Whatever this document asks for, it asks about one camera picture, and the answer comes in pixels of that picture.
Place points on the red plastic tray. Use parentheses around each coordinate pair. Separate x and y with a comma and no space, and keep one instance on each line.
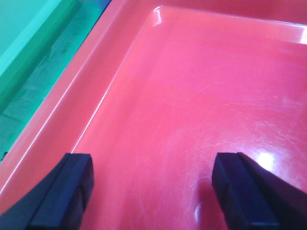
(157,89)

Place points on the green plastic tray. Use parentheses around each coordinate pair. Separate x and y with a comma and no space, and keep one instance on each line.
(25,27)

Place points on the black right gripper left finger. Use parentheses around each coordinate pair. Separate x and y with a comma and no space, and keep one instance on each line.
(58,201)

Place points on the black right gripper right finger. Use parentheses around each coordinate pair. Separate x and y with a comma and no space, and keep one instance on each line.
(253,198)

